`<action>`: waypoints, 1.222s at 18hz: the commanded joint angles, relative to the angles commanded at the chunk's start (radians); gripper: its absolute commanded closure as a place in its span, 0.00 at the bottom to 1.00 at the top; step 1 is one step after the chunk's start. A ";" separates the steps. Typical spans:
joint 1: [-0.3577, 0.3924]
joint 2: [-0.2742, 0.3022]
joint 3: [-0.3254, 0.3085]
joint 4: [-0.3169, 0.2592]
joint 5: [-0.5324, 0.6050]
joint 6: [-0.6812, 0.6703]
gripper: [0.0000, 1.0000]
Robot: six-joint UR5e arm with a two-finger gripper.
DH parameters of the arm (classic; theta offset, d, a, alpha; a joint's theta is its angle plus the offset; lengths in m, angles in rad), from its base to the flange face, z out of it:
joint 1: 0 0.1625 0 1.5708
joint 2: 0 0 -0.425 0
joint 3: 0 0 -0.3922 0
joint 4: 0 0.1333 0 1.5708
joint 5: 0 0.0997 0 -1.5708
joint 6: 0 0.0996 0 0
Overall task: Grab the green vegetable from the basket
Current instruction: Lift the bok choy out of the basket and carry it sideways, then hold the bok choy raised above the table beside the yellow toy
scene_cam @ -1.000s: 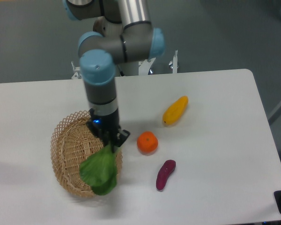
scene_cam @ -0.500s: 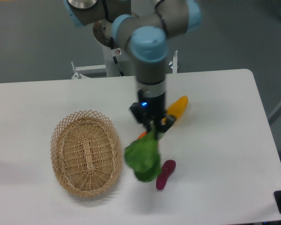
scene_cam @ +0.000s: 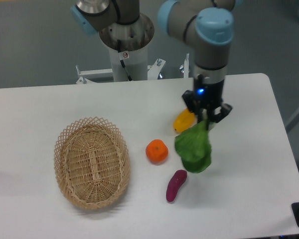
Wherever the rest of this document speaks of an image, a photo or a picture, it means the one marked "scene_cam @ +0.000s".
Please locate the orange tangerine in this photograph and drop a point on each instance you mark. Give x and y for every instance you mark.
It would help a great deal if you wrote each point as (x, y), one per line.
(156, 151)

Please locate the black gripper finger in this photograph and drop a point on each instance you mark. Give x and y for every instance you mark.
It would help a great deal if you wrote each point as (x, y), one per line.
(213, 118)
(193, 104)

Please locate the green bok choy vegetable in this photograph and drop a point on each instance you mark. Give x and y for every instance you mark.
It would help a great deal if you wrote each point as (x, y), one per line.
(194, 148)

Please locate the woven wicker basket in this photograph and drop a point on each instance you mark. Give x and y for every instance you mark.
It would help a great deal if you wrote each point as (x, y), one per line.
(91, 163)

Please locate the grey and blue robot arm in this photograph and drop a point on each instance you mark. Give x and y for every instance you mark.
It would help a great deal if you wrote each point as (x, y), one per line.
(207, 26)

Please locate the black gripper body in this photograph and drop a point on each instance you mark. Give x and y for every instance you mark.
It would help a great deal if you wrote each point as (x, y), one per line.
(209, 95)

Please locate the yellow papaya fruit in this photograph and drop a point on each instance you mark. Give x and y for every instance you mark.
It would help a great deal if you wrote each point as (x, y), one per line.
(184, 121)

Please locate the purple sweet potato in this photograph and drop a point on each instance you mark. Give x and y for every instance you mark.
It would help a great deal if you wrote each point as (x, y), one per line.
(175, 183)

